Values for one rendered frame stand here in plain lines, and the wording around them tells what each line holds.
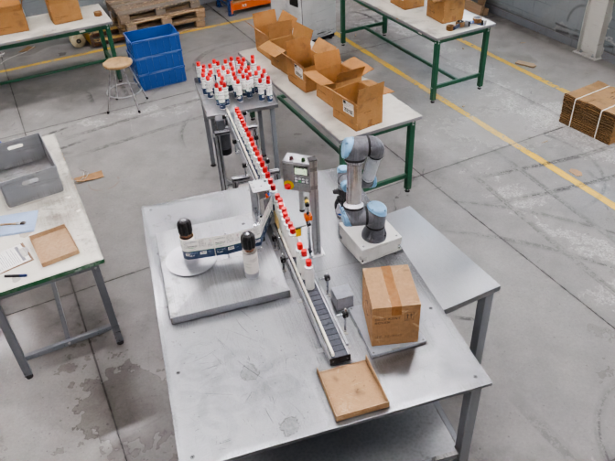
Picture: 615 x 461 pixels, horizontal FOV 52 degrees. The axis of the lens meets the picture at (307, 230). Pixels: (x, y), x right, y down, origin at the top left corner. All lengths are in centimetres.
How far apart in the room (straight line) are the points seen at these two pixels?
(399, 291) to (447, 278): 59
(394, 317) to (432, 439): 86
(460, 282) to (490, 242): 169
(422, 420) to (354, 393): 78
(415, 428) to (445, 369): 63
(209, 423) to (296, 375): 48
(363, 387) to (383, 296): 45
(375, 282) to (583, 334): 197
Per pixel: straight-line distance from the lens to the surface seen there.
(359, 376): 316
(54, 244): 439
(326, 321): 334
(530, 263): 521
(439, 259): 382
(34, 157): 540
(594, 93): 725
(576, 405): 433
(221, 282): 363
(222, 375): 322
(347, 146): 342
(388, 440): 369
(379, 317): 312
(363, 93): 506
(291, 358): 325
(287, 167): 350
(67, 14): 847
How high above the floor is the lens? 328
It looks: 38 degrees down
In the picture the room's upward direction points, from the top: 3 degrees counter-clockwise
